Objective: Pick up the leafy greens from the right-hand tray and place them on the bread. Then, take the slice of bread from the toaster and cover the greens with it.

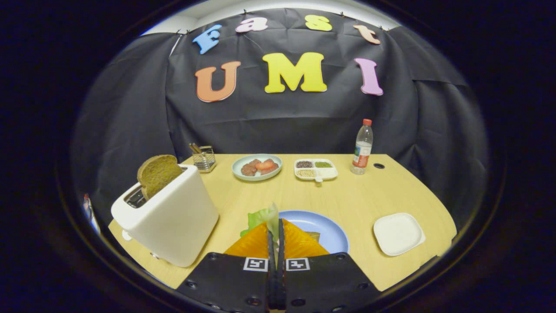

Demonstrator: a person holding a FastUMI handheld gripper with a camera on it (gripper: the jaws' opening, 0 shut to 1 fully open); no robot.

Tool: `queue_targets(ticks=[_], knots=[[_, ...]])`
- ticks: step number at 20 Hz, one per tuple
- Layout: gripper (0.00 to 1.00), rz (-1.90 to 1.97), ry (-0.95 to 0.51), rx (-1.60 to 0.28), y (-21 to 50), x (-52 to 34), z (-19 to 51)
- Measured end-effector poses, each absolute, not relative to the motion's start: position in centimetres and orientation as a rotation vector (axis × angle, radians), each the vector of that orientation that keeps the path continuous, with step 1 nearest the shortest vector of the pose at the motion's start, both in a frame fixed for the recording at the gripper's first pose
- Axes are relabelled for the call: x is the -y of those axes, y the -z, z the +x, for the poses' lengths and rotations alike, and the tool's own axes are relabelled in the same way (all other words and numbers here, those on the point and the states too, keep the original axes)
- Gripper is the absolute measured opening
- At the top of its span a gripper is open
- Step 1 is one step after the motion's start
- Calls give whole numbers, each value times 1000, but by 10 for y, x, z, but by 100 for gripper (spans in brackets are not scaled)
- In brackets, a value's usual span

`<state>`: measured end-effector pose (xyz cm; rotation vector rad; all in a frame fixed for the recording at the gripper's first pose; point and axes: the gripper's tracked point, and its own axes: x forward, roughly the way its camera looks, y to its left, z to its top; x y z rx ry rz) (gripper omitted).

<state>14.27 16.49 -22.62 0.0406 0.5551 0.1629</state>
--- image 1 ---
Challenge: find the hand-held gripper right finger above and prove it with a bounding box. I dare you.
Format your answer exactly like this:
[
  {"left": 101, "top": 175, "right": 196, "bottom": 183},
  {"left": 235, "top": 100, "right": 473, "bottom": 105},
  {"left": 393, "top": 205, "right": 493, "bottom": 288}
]
[{"left": 277, "top": 219, "right": 382, "bottom": 313}]

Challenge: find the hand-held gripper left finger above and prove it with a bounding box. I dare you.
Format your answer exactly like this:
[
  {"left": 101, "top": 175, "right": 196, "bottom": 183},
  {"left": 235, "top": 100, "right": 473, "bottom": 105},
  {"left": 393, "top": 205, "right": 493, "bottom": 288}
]
[{"left": 176, "top": 223, "right": 277, "bottom": 313}]

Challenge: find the green lettuce leaf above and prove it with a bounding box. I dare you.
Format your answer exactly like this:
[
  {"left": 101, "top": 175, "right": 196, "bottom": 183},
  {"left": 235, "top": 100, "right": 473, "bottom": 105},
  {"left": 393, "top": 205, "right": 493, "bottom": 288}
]
[{"left": 240, "top": 202, "right": 279, "bottom": 244}]

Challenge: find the brown bread slice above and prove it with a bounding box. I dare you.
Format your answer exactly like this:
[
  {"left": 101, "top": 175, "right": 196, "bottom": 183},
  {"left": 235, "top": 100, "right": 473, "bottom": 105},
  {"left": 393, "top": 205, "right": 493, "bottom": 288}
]
[{"left": 137, "top": 154, "right": 185, "bottom": 200}]

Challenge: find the blue round plate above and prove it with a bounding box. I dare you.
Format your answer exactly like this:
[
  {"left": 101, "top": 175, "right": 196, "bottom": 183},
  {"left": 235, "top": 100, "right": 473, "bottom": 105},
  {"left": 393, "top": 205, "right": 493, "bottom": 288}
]
[{"left": 278, "top": 210, "right": 349, "bottom": 254}]

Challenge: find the white toaster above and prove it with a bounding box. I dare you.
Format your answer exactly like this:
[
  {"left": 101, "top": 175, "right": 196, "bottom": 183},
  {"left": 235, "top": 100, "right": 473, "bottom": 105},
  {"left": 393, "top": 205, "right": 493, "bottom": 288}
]
[{"left": 111, "top": 164, "right": 219, "bottom": 267}]

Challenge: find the white square plate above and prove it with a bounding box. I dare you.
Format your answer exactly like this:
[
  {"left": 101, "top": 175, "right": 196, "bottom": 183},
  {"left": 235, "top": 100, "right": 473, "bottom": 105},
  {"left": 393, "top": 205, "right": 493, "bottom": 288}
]
[{"left": 373, "top": 213, "right": 426, "bottom": 256}]

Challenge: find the white divided condiment tray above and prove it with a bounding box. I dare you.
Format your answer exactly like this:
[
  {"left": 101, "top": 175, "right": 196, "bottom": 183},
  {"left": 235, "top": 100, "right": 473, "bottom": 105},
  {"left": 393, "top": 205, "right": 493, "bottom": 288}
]
[{"left": 294, "top": 158, "right": 338, "bottom": 182}]

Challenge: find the pale green round plate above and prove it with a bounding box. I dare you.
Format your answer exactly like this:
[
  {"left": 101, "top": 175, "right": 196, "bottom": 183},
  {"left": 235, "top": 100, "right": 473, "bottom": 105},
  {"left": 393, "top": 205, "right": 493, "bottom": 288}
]
[{"left": 232, "top": 154, "right": 283, "bottom": 182}]

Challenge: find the clear red-capped plastic bottle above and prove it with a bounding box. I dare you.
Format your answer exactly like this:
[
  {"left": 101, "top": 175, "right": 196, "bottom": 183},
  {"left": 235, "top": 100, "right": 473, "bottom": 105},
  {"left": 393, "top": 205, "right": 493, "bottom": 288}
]
[{"left": 351, "top": 119, "right": 374, "bottom": 175}]

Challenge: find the red and white object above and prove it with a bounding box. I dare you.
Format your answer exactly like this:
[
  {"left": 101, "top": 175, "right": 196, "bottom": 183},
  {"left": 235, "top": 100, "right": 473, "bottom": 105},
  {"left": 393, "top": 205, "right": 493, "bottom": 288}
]
[{"left": 83, "top": 193, "right": 101, "bottom": 235}]

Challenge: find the black backdrop cloth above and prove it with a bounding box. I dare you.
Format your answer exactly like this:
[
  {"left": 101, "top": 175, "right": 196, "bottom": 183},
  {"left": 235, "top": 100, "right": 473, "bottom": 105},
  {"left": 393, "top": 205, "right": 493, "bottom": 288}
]
[{"left": 72, "top": 8, "right": 489, "bottom": 231}]

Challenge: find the metal wire utensil holder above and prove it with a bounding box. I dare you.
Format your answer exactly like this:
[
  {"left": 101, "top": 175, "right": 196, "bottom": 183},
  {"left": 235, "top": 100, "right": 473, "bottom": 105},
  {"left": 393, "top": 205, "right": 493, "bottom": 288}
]
[{"left": 189, "top": 143, "right": 217, "bottom": 173}]

